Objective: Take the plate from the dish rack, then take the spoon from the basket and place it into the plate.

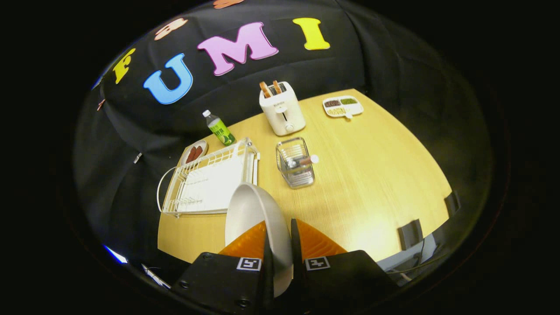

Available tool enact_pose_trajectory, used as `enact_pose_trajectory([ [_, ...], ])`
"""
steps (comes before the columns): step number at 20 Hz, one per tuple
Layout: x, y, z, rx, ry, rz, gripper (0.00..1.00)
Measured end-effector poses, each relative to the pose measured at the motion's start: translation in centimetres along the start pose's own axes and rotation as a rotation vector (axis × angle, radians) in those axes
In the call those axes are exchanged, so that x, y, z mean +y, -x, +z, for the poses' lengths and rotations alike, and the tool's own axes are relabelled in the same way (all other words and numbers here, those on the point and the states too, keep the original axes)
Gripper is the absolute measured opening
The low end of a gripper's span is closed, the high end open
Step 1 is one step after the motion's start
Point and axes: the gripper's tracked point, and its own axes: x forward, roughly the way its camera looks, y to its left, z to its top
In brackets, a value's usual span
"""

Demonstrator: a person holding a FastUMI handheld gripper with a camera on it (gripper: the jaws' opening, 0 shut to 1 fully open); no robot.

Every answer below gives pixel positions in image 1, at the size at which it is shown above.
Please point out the silver cloth clip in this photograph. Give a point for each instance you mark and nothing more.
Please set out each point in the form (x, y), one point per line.
(138, 158)

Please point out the white divided grain tray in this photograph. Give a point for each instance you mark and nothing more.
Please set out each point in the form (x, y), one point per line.
(343, 107)

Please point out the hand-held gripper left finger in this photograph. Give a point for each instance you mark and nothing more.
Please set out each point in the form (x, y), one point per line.
(267, 284)

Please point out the small white sausage dish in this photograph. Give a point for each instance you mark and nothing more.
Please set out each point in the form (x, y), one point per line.
(186, 153)

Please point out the pink cloth clip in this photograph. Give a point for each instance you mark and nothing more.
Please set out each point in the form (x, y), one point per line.
(101, 104)

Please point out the white round plate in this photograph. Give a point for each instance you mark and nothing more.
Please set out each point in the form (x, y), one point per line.
(251, 210)

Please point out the green label drink bottle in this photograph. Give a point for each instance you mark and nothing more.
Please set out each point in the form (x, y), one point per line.
(221, 131)

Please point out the black table clamp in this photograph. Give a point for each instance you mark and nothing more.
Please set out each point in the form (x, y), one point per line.
(410, 234)
(452, 204)

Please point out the red sausage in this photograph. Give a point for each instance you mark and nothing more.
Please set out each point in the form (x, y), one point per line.
(198, 152)
(191, 156)

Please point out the white toaster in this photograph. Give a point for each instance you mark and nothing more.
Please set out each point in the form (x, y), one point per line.
(282, 113)

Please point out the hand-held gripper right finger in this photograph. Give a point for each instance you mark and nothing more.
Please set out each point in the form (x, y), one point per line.
(297, 280)

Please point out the brown toast slice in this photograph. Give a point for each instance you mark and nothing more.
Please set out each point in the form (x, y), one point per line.
(265, 89)
(277, 87)

